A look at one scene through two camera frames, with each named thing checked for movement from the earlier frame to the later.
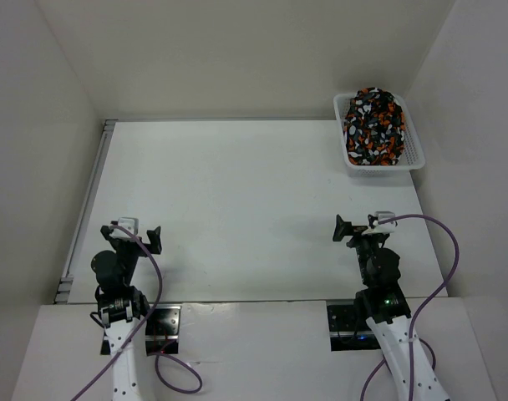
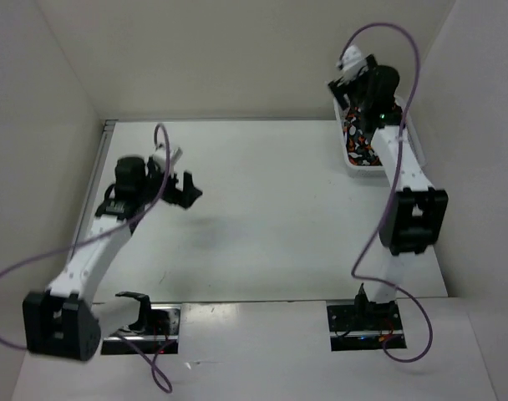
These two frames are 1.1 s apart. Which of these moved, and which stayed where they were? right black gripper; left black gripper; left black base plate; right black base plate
Moved: right black gripper; left black gripper
Stayed: left black base plate; right black base plate
